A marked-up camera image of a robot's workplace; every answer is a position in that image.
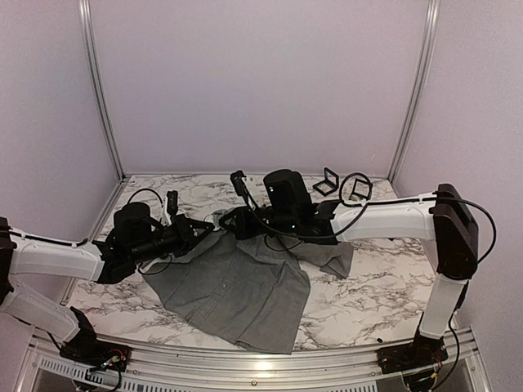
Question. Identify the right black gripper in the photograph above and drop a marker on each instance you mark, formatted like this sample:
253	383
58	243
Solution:
243	230

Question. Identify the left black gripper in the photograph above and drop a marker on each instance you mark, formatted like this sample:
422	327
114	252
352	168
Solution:
185	237

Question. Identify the grey button-up shirt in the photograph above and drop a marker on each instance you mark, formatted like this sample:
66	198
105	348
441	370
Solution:
245	292

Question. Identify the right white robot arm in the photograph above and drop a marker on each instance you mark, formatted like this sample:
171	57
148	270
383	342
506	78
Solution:
442	217

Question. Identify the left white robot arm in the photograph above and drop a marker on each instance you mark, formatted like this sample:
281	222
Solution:
135	239

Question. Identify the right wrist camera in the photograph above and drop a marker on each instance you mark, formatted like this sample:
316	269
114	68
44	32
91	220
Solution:
237	179

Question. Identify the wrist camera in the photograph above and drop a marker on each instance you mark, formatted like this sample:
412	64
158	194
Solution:
170	207
237	179

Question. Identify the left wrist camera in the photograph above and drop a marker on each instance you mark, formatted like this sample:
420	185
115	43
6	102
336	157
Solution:
170	207

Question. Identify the black display frame back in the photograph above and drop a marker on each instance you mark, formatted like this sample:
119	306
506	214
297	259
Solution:
329	184

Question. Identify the black display frame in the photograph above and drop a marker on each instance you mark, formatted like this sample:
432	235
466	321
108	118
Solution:
361	190
329	184

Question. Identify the black display frame middle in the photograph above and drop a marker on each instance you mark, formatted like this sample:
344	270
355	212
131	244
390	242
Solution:
361	190

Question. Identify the front aluminium rail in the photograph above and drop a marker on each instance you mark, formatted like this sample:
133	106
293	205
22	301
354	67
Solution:
154	367

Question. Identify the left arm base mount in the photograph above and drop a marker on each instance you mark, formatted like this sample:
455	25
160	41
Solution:
94	351

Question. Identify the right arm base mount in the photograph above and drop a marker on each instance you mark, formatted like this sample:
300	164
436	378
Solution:
421	352

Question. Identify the left aluminium frame post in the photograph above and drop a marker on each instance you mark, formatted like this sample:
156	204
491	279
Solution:
85	12

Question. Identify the aluminium frame post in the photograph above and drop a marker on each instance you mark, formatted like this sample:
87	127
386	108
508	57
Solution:
85	12
420	78

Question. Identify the right aluminium frame post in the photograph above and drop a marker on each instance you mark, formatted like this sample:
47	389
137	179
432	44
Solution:
420	78

